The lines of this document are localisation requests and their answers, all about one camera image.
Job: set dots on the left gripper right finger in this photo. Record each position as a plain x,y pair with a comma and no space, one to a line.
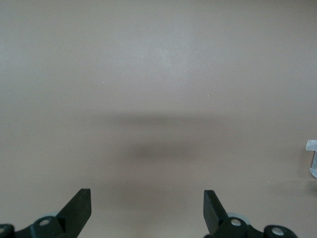
215,218

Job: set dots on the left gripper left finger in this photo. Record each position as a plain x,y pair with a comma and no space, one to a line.
74,218

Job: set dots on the clear plastic egg box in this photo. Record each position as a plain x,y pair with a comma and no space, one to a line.
315,161

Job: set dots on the clear tape strip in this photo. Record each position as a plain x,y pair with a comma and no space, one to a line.
312,145

